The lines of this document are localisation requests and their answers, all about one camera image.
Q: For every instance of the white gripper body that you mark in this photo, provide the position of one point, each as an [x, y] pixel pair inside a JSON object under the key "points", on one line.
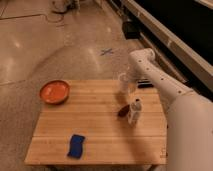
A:
{"points": [[133, 76]]}

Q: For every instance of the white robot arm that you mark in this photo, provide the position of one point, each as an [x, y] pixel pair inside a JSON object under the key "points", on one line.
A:
{"points": [[189, 117]]}

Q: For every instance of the orange ceramic bowl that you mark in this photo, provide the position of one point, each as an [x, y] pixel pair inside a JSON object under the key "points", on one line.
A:
{"points": [[55, 92]]}

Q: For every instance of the black rectangular case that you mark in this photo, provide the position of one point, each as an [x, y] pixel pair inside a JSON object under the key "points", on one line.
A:
{"points": [[144, 84]]}

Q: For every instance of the white plastic bottle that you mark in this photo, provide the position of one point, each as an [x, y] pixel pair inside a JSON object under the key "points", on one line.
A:
{"points": [[134, 111]]}

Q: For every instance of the small brown red object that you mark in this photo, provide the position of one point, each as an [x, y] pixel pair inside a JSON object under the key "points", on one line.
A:
{"points": [[124, 111]]}

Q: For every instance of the black box on floor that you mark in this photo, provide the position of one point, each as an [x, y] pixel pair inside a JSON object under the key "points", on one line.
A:
{"points": [[130, 31]]}

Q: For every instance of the wooden table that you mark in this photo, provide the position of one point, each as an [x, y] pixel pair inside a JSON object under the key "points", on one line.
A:
{"points": [[91, 111]]}

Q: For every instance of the blue sponge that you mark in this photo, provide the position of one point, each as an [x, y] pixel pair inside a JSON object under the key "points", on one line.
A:
{"points": [[76, 146]]}

